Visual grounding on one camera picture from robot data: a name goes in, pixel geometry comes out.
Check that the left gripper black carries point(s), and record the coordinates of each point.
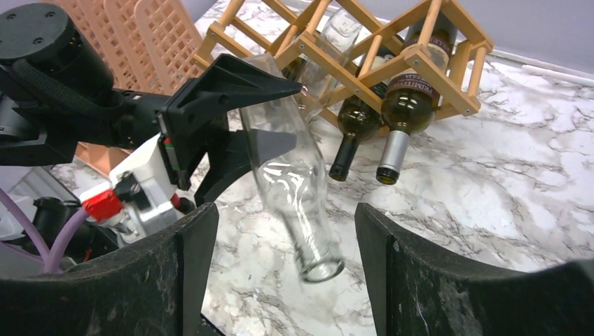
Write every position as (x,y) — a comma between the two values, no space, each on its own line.
(193,122)

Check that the peach plastic file organizer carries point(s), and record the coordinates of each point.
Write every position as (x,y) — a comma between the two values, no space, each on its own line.
(148,45)

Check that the wooden lattice wine rack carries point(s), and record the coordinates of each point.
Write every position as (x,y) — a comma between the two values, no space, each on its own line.
(407,36)

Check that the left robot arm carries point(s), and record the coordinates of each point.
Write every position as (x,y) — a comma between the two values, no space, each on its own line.
(63,94)

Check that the tall clear glass bottle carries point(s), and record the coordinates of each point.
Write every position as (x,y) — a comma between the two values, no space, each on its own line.
(336,43)

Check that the green wine bottle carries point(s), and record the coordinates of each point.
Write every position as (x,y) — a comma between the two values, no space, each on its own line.
(358,122)
(410,102)

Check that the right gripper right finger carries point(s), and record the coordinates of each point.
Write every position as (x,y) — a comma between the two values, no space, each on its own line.
(417,287)

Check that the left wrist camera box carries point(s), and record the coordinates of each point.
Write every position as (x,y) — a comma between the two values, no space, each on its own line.
(139,198)

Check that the clear round glass bottle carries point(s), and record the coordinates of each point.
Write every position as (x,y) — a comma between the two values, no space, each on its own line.
(290,174)

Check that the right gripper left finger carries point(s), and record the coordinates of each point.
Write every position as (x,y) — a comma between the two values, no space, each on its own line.
(155,286)

